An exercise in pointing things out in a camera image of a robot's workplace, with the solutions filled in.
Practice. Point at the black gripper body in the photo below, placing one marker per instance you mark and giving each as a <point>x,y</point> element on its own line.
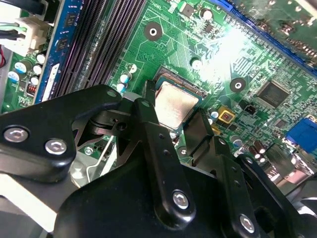
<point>119,205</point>

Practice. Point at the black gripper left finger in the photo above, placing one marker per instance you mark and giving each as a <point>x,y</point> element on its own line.
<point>37,148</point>

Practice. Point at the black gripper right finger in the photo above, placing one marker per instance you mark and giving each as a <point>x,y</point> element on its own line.
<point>230,178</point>

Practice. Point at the silver CPU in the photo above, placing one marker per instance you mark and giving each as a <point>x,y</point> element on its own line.
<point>175,104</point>

